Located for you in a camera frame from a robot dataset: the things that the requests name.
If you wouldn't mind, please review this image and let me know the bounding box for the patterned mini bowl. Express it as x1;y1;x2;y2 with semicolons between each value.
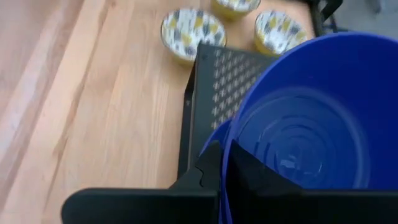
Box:
254;10;309;57
160;7;228;67
210;0;262;22

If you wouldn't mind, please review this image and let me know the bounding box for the blue plastic mini bowl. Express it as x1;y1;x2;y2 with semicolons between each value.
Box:
219;32;398;224
198;118;234;158

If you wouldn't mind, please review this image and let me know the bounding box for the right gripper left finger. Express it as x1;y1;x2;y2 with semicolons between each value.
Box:
169;141;222;191

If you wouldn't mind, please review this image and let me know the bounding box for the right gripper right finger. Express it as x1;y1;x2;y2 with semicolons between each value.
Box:
226;139;305;224

